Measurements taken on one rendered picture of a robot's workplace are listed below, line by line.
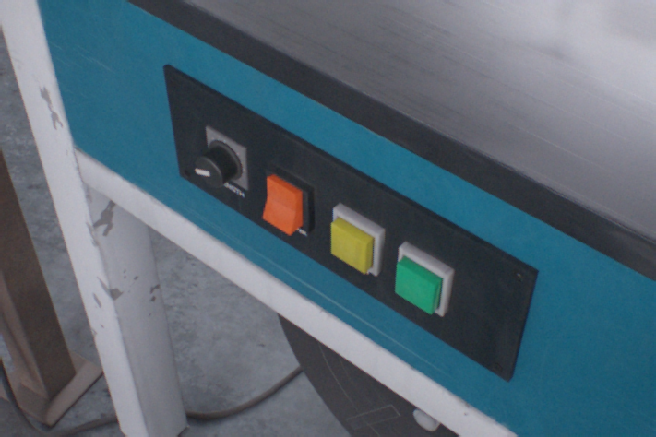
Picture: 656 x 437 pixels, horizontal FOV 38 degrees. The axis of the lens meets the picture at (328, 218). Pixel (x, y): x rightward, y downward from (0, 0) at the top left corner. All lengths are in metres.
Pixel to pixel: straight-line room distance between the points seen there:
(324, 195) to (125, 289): 0.38
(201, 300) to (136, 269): 0.46
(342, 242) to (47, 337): 0.71
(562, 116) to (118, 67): 0.29
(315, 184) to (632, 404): 0.20
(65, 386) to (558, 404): 0.84
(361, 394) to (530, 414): 0.49
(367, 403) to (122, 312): 0.29
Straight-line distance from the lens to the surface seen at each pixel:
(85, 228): 0.80
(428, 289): 0.48
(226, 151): 0.55
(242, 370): 1.24
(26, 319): 1.13
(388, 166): 0.47
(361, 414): 1.04
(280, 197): 0.53
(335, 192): 0.51
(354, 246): 0.50
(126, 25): 0.58
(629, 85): 0.48
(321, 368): 1.03
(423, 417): 0.88
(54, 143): 0.75
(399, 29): 0.49
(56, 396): 1.25
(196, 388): 1.23
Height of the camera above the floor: 1.02
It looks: 46 degrees down
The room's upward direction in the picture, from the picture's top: straight up
